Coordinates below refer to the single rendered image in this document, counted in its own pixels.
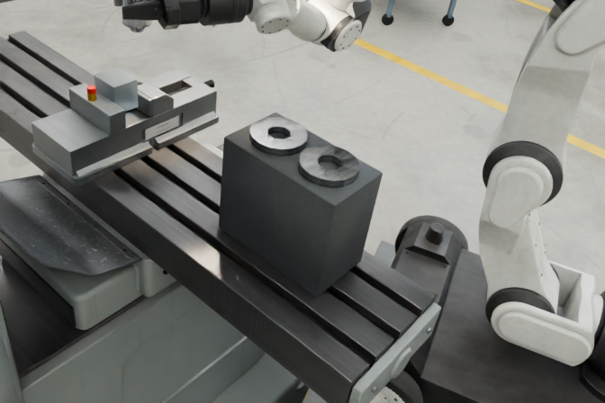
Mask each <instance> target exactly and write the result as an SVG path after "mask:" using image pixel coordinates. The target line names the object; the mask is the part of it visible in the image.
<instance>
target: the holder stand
mask: <svg viewBox="0 0 605 403"><path fill-rule="evenodd" d="M382 176H383V173H382V172H381V171H379V170H377V169H375V168H374V167H372V166H370V165H369V164H367V163H365V162H363V161H362V160H360V159H358V158H356V157H355V156H354V155H352V154H351V153H350V152H349V151H347V150H345V149H343V148H339V147H336V146H335V145H333V144H331V143H329V142H328V141H327V140H325V139H322V138H321V137H319V136H317V135H315V134H314V133H312V132H310V131H308V130H307V129H305V128H304V127H303V126H302V125H301V124H300V123H298V122H296V121H292V120H290V119H287V118H285V117H284V116H282V115H281V114H279V113H277V112H274V113H272V114H270V115H268V116H266V117H265V118H263V119H261V120H258V121H256V122H253V123H251V124H249V125H248V126H246V127H244V128H242V129H240V130H237V131H235V132H233V133H231V134H230V135H227V136H225V137H224V143H223V159H222V174H221V203H220V218H219V227H220V228H221V229H222V230H224V231H225V232H227V233H228V234H229V235H231V236H232V237H234V238H235V239H237V240H238V241H239V242H240V243H241V244H243V245H244V246H246V247H247V248H248V249H250V250H251V251H253V252H254V253H255V254H257V255H258V256H260V257H261V258H263V259H264V260H265V261H267V262H268V263H270V264H271V265H272V266H274V268H276V269H277V270H279V271H280V272H281V273H283V274H285V275H286V276H287V277H289V278H290V279H291V280H293V281H294V282H296V283H297V284H299V285H300V286H301V287H303V288H304V289H305V290H307V291H308V292H309V293H311V294H312V295H313V296H315V297H318V296H319V295H321V294H322V293H323V292H324V291H326V290H327V289H328V288H329V287H330V286H331V285H332V284H333V283H334V282H336V281H337V280H338V279H339V278H341V277H342V276H343V275H344V274H345V273H347V272H348V271H349V270H350V269H352V268H353V267H354V266H355V265H357V264H358V263H359V262H360V261H361V258H362V254H363V251H364V247H365V243H366V237H367V233H368V230H369V227H370V223H371V219H372V216H373V212H374V208H375V202H376V198H377V194H378V191H379V187H380V183H381V180H382Z"/></svg>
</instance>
